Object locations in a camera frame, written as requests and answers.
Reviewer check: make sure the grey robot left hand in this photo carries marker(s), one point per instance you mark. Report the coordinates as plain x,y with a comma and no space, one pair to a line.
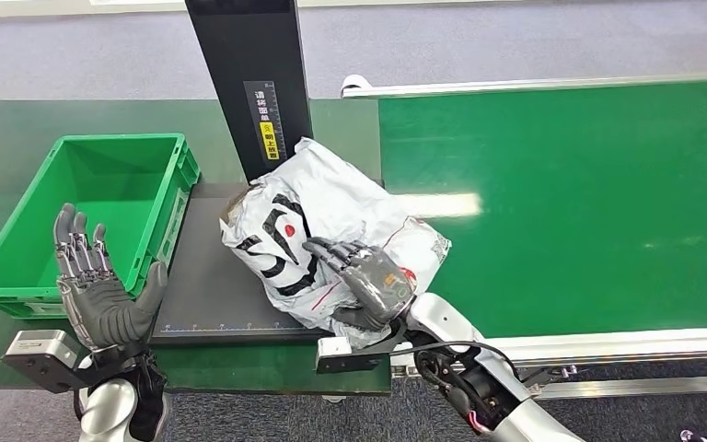
100,305

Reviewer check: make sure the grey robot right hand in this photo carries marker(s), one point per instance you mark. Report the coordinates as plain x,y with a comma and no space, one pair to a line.
375,287

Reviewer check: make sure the white plastic mailer package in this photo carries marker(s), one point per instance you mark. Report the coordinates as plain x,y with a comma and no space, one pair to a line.
329,201

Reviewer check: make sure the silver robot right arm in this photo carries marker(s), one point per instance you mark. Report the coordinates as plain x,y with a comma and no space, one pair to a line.
451,323

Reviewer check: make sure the green conveyor belt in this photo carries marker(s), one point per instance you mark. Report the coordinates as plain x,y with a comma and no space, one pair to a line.
573,201

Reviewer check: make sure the black inbound scanner machine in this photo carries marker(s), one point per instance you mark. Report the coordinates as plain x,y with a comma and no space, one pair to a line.
244,49

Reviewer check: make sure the white crate label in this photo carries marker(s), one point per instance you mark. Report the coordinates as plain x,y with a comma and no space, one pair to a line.
45,308
173,226

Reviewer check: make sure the green plastic crate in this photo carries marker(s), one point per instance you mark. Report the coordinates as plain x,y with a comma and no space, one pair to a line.
103,201

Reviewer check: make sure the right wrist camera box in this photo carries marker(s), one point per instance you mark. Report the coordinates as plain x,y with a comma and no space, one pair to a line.
344,357

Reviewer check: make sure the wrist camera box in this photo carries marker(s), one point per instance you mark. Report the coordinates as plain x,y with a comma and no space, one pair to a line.
344,357
39,357

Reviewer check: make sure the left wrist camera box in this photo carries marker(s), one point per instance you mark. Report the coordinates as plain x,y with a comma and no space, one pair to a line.
39,357

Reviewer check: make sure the grey conveyor bracket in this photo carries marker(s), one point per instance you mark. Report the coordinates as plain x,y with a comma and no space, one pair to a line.
548,375

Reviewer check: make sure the silver conveyor side rail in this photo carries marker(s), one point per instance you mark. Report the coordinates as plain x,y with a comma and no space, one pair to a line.
634,344
512,86

